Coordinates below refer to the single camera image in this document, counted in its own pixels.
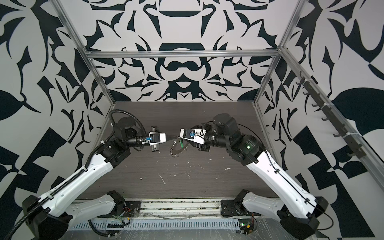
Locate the silver round key organiser ring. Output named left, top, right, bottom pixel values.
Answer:
left=169, top=139, right=190, bottom=158

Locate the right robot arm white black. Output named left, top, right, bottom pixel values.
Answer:
left=180, top=114, right=329, bottom=240

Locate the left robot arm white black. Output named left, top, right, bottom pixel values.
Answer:
left=23, top=114, right=176, bottom=240

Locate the small electronics board green led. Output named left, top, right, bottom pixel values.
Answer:
left=239, top=219, right=258, bottom=235

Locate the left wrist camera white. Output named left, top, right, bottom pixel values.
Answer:
left=147, top=132, right=167, bottom=146

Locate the aluminium front rail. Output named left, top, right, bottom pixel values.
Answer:
left=71, top=197, right=308, bottom=221

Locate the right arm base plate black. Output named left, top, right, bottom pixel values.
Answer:
left=221, top=200, right=261, bottom=218

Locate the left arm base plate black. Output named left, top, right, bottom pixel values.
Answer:
left=98, top=201, right=141, bottom=218

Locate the white slotted cable duct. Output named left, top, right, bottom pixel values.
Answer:
left=68, top=218, right=241, bottom=231

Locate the grey wall hook rack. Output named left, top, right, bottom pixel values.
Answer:
left=297, top=73, right=367, bottom=159

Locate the black corrugated cable conduit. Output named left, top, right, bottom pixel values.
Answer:
left=2, top=109, right=149, bottom=240

